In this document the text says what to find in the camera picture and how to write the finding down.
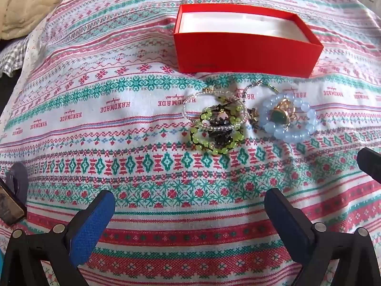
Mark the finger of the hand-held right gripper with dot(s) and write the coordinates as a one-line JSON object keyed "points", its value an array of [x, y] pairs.
{"points": [[371, 163]]}

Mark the red green patterned cloth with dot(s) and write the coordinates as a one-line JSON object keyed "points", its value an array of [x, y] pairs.
{"points": [[119, 155]]}

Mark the black smartphone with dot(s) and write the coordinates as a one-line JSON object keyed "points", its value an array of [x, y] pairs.
{"points": [[9, 205]]}

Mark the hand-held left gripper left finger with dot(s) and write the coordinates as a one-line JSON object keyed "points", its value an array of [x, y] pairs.
{"points": [[89, 229]]}

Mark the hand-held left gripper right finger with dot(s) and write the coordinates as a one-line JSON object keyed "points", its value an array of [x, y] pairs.
{"points": [[287, 226]]}

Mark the beige quilted blanket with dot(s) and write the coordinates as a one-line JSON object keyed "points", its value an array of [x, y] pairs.
{"points": [[32, 3]]}

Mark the red cardboard box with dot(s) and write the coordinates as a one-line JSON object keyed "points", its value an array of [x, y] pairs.
{"points": [[238, 55]]}

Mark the grey gingham cloth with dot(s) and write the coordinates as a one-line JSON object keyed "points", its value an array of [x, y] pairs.
{"points": [[12, 56]]}

